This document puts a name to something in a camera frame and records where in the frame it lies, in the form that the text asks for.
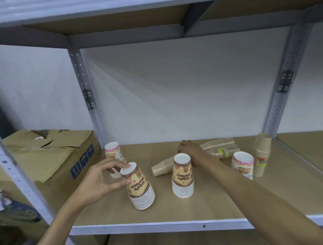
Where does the person's left hand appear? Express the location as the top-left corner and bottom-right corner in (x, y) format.
(73, 158), (132, 210)

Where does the person's right hand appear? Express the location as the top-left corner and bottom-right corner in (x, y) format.
(177, 140), (215, 169)

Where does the stack of brown printed cups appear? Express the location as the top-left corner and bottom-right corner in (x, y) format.
(172, 153), (195, 199)
(120, 163), (156, 211)

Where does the person's right forearm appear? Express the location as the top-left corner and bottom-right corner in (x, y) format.
(203, 157), (323, 245)

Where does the person's left forearm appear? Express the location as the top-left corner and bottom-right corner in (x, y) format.
(37, 198), (87, 245)

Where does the stack of pink printed cups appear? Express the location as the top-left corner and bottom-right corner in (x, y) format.
(231, 151), (255, 181)
(104, 142), (127, 179)

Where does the short stack of kraft cups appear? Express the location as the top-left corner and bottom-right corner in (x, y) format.
(151, 156), (177, 178)

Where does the long stack of kraft cups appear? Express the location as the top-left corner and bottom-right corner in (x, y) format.
(199, 137), (235, 152)

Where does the green-labelled stack of kraft cups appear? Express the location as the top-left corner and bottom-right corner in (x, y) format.
(209, 144), (241, 160)

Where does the grey metal shelf rack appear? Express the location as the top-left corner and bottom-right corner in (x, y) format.
(0, 0), (323, 245)

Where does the torn cardboard box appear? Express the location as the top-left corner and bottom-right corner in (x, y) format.
(0, 129), (102, 205)

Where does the yellow-labelled stack of kraft cups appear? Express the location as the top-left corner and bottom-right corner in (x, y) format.
(253, 133), (272, 177)

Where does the blue plastic package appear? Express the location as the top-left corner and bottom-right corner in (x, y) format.
(0, 190), (42, 224)

